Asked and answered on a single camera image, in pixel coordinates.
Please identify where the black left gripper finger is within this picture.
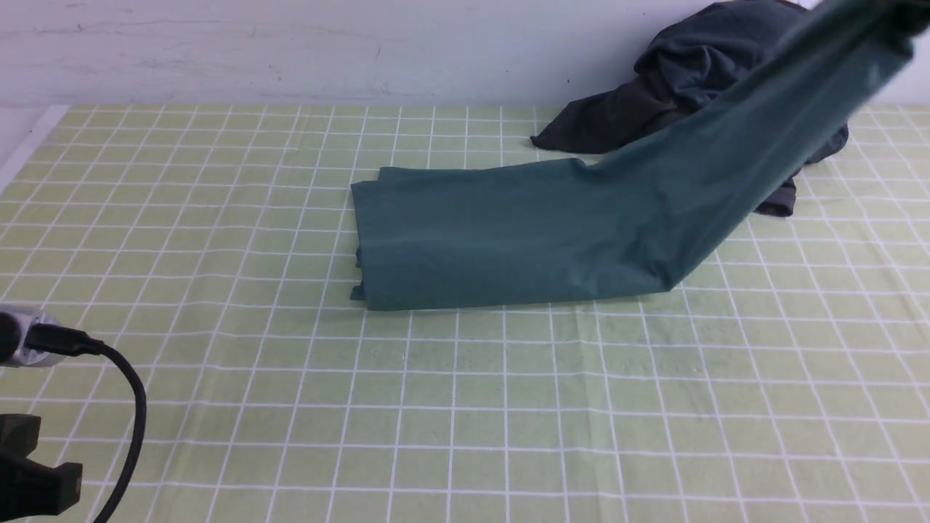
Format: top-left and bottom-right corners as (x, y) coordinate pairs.
(1, 414), (83, 522)

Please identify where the green long sleeve shirt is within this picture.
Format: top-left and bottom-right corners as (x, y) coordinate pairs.
(351, 1), (928, 311)

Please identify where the green checkered tablecloth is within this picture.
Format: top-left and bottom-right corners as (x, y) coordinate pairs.
(1, 105), (929, 522)

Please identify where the dark brown crumpled garment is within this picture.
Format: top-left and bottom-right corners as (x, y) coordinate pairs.
(531, 69), (798, 218)

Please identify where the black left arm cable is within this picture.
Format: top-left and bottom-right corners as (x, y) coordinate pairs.
(29, 325), (147, 523)

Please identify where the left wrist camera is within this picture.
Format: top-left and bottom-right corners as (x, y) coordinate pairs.
(1, 304), (65, 368)

